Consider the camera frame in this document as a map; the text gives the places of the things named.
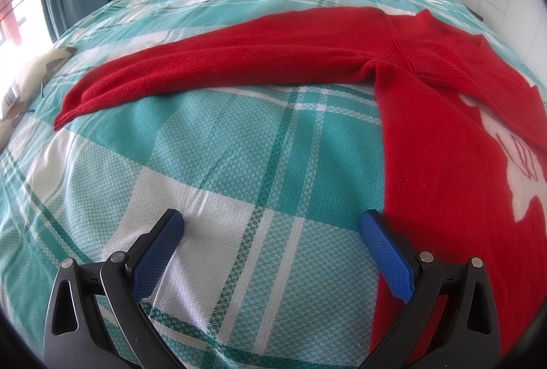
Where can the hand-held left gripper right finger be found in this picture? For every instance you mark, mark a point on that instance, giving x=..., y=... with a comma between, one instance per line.
x=386, y=258

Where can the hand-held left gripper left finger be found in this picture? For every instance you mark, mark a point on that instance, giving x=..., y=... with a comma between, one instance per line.
x=156, y=253

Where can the red sweater with cream print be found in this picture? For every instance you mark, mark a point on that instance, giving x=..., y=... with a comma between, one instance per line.
x=427, y=138

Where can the teal plaid bedspread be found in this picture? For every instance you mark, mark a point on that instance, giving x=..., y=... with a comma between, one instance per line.
x=213, y=138

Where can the cream printed cushion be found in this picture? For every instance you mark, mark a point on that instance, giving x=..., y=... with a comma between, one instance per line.
x=42, y=69

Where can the red hanging garment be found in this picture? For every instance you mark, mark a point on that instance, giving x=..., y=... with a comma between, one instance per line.
x=10, y=18

